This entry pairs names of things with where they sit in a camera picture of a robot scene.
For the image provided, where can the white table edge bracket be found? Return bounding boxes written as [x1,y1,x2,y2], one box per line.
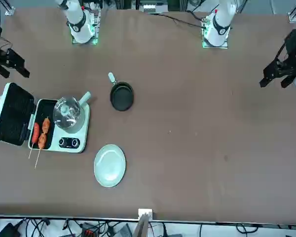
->
[138,208,154,220]

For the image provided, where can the mint green cooking pot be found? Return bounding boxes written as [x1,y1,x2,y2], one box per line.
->
[53,91,92,133]

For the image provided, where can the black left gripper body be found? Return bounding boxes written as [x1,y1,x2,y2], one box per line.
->
[276,29,296,70]

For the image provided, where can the grey camera mount bar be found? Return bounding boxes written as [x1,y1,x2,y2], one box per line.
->
[134,213,150,237]

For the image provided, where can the large black power adapter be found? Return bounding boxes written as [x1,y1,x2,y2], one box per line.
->
[0,223,22,237]

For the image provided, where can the mint green cooking machine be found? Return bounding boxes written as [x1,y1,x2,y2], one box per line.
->
[0,82,91,154]

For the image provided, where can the mint green plate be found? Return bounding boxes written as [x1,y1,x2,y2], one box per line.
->
[93,144,127,188]

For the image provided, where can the black frying pan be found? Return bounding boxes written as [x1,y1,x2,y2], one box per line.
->
[108,72,135,112]

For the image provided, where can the orange and black connector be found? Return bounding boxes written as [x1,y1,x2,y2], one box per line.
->
[81,228,97,237]

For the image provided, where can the glass pot lid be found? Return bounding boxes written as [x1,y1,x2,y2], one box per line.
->
[53,96,81,129]

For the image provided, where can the grilled meat skewer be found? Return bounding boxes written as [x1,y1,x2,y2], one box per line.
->
[34,117,51,169]

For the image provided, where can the sausage skewer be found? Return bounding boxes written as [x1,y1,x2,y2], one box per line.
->
[28,122,40,159]

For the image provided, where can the grey power adapter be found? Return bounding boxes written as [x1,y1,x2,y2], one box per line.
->
[113,225,133,237]

